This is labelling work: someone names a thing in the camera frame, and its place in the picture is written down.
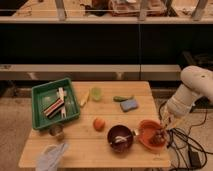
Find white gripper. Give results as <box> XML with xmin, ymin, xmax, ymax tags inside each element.
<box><xmin>162</xmin><ymin>97</ymin><xmax>191</xmax><ymax>130</ymax></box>

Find red orange bowl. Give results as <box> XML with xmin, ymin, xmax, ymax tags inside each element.
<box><xmin>138</xmin><ymin>120</ymin><xmax>167</xmax><ymax>153</ymax></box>

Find dark red grape bunch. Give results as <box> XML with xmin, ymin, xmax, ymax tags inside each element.
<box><xmin>153</xmin><ymin>130</ymin><xmax>166</xmax><ymax>144</ymax></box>

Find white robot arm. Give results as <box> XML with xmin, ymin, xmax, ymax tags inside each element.
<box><xmin>161</xmin><ymin>65</ymin><xmax>213</xmax><ymax>130</ymax></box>

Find dark brown bowl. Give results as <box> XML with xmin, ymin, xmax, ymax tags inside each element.
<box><xmin>107</xmin><ymin>125</ymin><xmax>134</xmax><ymax>153</ymax></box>

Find white spoon in bowl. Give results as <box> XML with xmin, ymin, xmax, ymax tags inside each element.
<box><xmin>114</xmin><ymin>135</ymin><xmax>131</xmax><ymax>143</ymax></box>

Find blue sponge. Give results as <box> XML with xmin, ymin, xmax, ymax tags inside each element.
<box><xmin>120</xmin><ymin>99</ymin><xmax>138</xmax><ymax>112</ymax></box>

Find black power adapter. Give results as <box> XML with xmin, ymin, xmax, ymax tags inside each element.
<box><xmin>188</xmin><ymin>150</ymin><xmax>201</xmax><ymax>168</ymax></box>

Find green pepper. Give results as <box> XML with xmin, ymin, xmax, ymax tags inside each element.
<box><xmin>113</xmin><ymin>96</ymin><xmax>134</xmax><ymax>102</ymax></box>

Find orange fruit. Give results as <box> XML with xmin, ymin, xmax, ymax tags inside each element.
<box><xmin>93</xmin><ymin>118</ymin><xmax>105</xmax><ymax>131</ymax></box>

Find light green cup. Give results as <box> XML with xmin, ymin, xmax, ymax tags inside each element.
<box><xmin>90</xmin><ymin>87</ymin><xmax>102</xmax><ymax>101</ymax></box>

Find small metal cup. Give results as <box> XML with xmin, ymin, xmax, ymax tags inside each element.
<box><xmin>49</xmin><ymin>125</ymin><xmax>64</xmax><ymax>140</ymax></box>

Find white fork in tray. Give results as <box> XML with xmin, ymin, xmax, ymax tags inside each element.
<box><xmin>58</xmin><ymin>87</ymin><xmax>66</xmax><ymax>118</ymax></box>

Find striped block in tray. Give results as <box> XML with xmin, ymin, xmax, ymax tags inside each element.
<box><xmin>43</xmin><ymin>98</ymin><xmax>64</xmax><ymax>118</ymax></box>

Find light blue cloth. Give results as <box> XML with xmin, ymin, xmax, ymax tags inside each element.
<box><xmin>35</xmin><ymin>143</ymin><xmax>68</xmax><ymax>171</ymax></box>

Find green plastic tray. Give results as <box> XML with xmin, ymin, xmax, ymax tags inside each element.
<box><xmin>31</xmin><ymin>78</ymin><xmax>80</xmax><ymax>130</ymax></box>

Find black cables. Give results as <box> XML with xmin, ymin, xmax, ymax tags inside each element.
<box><xmin>157</xmin><ymin>99</ymin><xmax>213</xmax><ymax>171</ymax></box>

